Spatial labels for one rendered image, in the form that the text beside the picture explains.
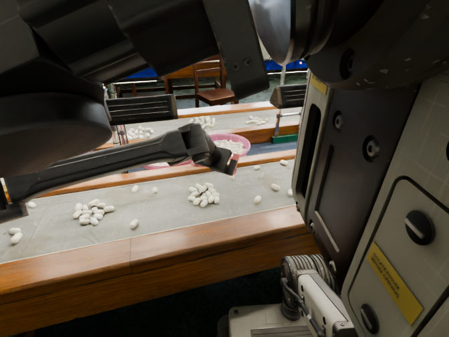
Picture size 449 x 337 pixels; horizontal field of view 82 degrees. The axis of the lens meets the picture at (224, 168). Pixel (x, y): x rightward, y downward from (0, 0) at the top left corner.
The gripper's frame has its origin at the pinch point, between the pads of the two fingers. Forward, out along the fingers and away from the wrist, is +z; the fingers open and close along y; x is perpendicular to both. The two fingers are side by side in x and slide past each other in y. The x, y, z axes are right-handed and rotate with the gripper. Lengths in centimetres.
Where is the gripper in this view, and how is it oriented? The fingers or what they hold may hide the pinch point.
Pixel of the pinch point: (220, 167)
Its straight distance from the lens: 82.3
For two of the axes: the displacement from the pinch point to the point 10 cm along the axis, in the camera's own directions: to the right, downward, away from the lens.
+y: 9.0, 2.3, -3.7
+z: 2.8, 3.6, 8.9
